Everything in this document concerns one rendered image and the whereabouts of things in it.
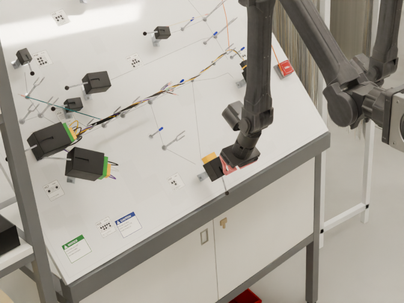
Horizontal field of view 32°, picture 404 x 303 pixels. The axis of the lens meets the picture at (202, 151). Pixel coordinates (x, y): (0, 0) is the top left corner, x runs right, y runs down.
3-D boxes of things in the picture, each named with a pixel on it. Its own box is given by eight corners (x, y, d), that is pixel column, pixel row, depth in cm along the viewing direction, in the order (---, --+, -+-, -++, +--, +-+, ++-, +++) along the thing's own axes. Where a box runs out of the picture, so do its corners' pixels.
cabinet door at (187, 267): (218, 300, 252) (212, 211, 232) (96, 388, 220) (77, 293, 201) (214, 298, 253) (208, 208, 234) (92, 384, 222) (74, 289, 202)
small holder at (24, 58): (22, 83, 205) (28, 75, 200) (9, 60, 206) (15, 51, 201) (35, 78, 208) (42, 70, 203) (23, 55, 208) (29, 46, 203)
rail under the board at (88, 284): (330, 147, 264) (330, 132, 261) (73, 305, 196) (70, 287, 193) (318, 142, 268) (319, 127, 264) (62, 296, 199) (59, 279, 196)
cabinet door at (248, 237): (314, 233, 283) (316, 149, 264) (220, 300, 252) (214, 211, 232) (309, 230, 285) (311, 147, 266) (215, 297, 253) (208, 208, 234)
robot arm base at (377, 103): (386, 146, 145) (390, 94, 139) (357, 133, 151) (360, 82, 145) (414, 133, 149) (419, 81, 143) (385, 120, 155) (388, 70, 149)
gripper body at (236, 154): (219, 153, 200) (226, 137, 194) (246, 140, 205) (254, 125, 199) (231, 169, 198) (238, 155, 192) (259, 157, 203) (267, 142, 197)
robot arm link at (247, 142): (250, 139, 188) (266, 131, 191) (236, 120, 191) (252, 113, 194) (243, 153, 194) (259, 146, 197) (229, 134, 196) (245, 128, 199)
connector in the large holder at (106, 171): (97, 160, 199) (103, 155, 196) (107, 162, 201) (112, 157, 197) (95, 178, 197) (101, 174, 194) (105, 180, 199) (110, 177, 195)
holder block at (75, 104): (43, 107, 206) (51, 98, 201) (71, 103, 211) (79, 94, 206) (47, 122, 206) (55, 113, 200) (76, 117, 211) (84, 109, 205)
